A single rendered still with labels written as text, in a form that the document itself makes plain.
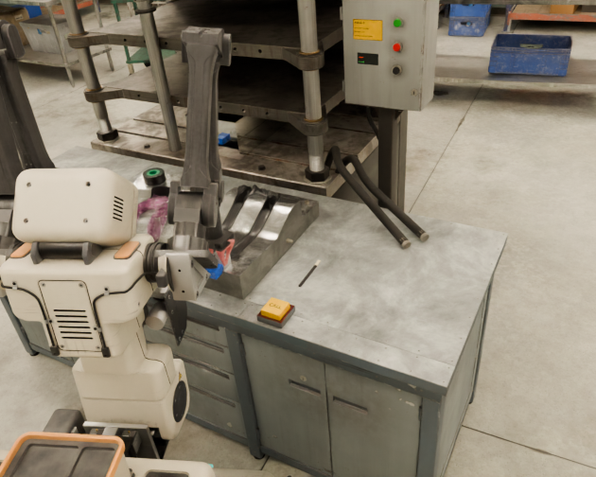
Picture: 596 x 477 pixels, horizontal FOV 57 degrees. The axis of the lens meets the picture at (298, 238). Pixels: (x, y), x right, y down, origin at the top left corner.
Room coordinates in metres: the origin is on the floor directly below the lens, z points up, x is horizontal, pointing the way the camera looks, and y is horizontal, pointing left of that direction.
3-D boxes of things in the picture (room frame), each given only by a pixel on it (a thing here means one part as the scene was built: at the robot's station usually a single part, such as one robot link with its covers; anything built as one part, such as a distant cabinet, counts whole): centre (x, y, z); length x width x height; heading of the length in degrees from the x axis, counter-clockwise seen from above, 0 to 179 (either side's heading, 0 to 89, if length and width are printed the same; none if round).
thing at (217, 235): (1.31, 0.24, 1.02); 0.10 x 0.07 x 0.07; 59
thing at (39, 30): (6.64, 2.54, 0.42); 0.60 x 0.42 x 0.33; 55
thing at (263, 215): (1.53, 0.17, 0.92); 0.35 x 0.16 x 0.09; 149
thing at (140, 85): (2.59, 0.19, 0.96); 1.29 x 0.83 x 0.18; 59
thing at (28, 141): (1.26, 0.62, 1.40); 0.11 x 0.06 x 0.43; 81
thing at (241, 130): (2.50, 0.20, 0.87); 0.50 x 0.27 x 0.17; 149
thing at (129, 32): (2.59, 0.19, 1.20); 1.29 x 0.83 x 0.19; 59
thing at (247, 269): (1.53, 0.16, 0.87); 0.50 x 0.26 x 0.14; 149
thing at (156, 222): (1.64, 0.50, 0.90); 0.26 x 0.18 x 0.08; 166
